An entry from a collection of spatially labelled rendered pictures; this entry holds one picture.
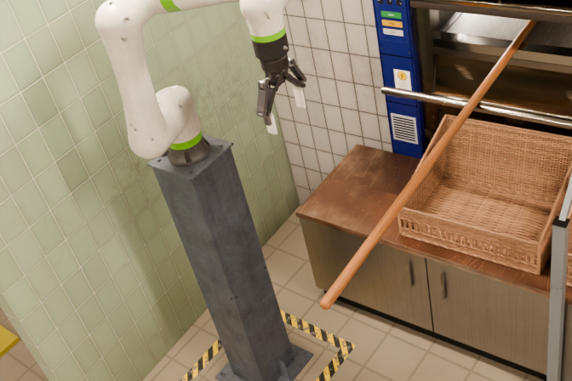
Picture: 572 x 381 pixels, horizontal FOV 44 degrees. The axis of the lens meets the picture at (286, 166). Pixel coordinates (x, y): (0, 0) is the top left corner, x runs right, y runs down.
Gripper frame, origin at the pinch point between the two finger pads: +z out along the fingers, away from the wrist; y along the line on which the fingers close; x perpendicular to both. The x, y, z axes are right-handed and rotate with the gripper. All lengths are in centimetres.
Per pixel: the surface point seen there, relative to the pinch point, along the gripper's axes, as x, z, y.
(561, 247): 64, 60, -41
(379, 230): 29.9, 26.9, 5.2
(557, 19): 44, 6, -85
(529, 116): 44, 29, -63
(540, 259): 53, 82, -54
